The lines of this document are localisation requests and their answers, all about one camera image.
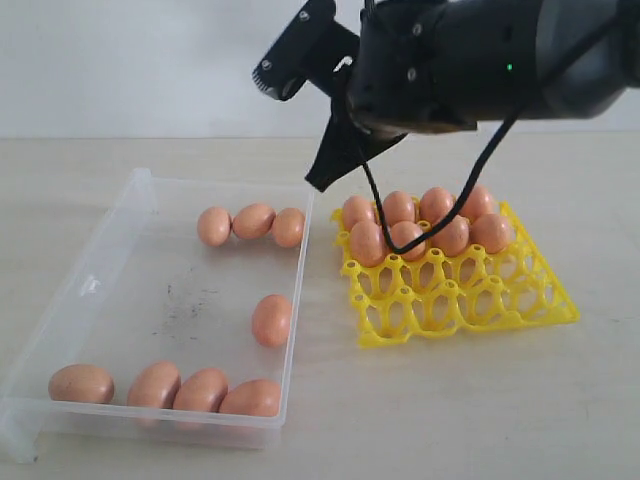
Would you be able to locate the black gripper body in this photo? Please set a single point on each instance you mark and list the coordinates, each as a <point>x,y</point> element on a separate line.
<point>392,90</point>

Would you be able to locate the yellow plastic egg tray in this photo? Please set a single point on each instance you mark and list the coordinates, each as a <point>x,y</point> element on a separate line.
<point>437,296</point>

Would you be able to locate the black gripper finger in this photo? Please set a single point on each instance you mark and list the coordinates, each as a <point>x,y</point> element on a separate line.
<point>344,147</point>

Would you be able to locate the brown egg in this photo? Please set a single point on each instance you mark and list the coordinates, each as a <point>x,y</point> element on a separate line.
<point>203,391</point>
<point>405,232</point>
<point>453,240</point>
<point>214,226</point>
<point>288,227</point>
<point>156,386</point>
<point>493,232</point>
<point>259,397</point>
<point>83,383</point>
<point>367,244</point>
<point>270,322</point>
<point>253,221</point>

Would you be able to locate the clear plastic bin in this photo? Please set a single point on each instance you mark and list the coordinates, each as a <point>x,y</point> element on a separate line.
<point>145,289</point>

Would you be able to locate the brown egg packed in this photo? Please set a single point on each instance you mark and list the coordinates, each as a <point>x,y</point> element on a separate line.
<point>398,206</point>
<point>435,204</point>
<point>356,209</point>
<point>479,202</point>

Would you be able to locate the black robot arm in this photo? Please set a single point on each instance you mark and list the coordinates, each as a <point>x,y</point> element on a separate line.
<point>435,67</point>

